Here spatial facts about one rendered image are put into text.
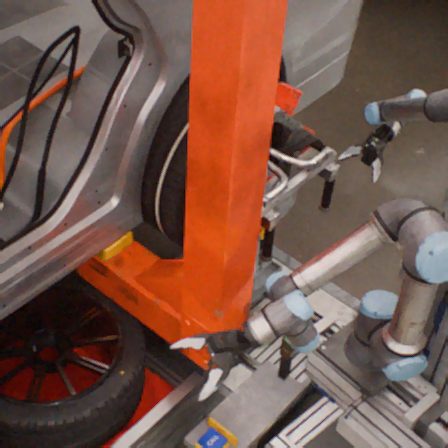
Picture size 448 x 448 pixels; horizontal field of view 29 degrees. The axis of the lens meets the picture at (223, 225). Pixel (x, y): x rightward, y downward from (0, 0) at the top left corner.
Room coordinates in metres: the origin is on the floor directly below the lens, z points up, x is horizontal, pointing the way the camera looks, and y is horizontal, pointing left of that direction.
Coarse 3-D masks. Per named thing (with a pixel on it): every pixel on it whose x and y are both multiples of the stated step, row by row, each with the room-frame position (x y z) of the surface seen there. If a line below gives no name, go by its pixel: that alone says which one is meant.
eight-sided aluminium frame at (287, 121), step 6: (276, 108) 2.38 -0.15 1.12; (276, 114) 2.35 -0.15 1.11; (282, 114) 2.38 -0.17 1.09; (276, 120) 2.36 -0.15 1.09; (282, 120) 2.39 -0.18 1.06; (288, 120) 2.42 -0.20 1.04; (294, 120) 2.45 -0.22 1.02; (288, 126) 2.43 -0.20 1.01; (294, 126) 2.46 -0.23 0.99; (300, 126) 2.49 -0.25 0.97; (288, 132) 2.50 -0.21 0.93; (282, 138) 2.51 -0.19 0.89; (282, 144) 2.51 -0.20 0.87; (294, 156) 2.48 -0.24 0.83; (282, 162) 2.50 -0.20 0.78; (282, 168) 2.50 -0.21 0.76; (288, 168) 2.48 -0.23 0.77; (294, 168) 2.49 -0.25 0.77; (288, 174) 2.47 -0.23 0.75; (294, 174) 2.49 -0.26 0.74; (288, 180) 2.47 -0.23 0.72
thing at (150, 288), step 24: (96, 264) 2.02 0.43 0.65; (120, 264) 2.01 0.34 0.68; (144, 264) 2.02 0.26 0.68; (168, 264) 1.97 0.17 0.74; (120, 288) 1.95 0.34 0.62; (144, 288) 1.91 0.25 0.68; (168, 288) 1.84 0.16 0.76; (144, 312) 1.88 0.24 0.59; (168, 312) 1.82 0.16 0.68; (168, 336) 1.81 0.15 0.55
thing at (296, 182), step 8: (336, 152) 2.34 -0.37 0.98; (328, 160) 2.30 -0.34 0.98; (312, 168) 2.25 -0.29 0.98; (320, 168) 2.27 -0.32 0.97; (296, 176) 2.20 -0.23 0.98; (304, 176) 2.20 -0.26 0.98; (312, 176) 2.23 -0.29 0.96; (288, 184) 2.15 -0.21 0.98; (296, 184) 2.16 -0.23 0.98; (288, 192) 2.12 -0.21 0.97; (272, 200) 2.07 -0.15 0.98; (280, 200) 2.09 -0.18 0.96; (264, 208) 2.03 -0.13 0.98; (272, 208) 2.06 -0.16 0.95
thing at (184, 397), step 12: (180, 384) 1.74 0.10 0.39; (192, 384) 1.74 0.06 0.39; (204, 384) 1.77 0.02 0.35; (168, 396) 1.68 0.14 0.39; (180, 396) 1.69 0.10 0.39; (192, 396) 1.73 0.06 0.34; (156, 408) 1.63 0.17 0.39; (168, 408) 1.64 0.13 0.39; (180, 408) 1.68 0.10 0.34; (144, 420) 1.58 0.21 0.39; (156, 420) 1.59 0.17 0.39; (168, 420) 1.63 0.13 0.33; (132, 432) 1.53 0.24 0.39; (144, 432) 1.54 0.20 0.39; (156, 432) 1.58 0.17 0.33; (120, 444) 1.49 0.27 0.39; (132, 444) 1.50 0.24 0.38; (144, 444) 1.54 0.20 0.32
